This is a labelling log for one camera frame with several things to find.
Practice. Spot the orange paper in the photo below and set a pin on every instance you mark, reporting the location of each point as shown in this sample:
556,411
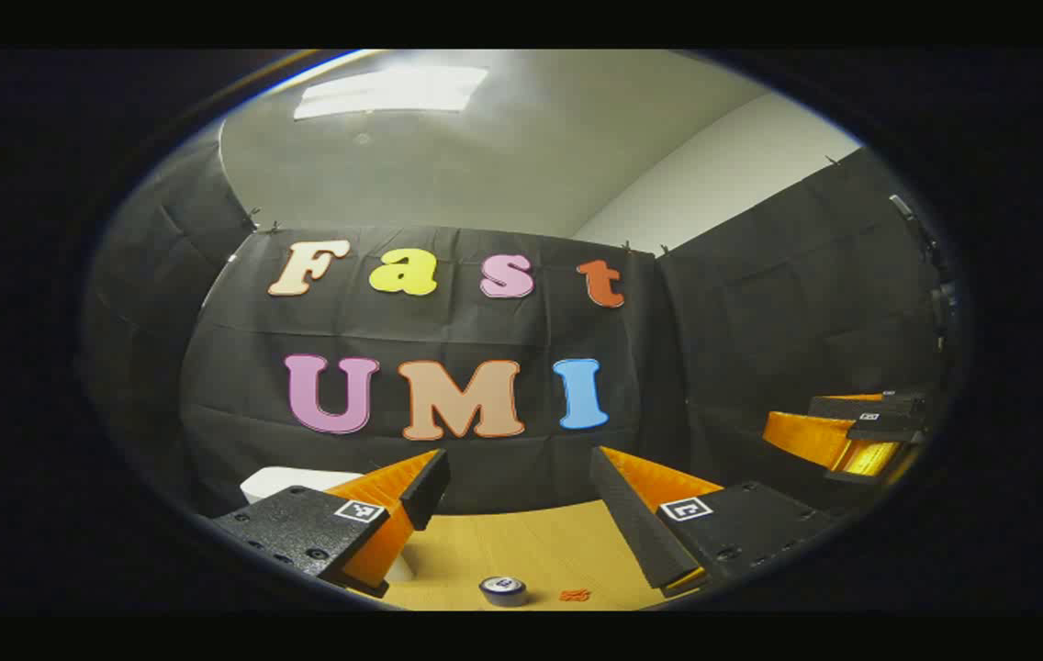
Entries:
575,596

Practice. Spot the black backdrop cloth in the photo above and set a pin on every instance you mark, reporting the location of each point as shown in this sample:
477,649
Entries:
485,330

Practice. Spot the blue pop can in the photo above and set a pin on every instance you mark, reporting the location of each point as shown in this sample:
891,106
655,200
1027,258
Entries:
503,592

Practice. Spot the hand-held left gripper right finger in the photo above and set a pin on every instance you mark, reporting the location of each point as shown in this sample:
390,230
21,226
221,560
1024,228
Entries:
632,523

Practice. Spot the white desktop garbage bin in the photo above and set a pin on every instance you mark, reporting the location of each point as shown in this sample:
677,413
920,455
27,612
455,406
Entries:
283,479

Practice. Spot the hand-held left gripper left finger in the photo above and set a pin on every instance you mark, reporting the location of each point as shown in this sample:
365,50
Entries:
426,491

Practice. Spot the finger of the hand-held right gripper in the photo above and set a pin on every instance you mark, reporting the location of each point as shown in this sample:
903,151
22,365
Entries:
806,439
861,407

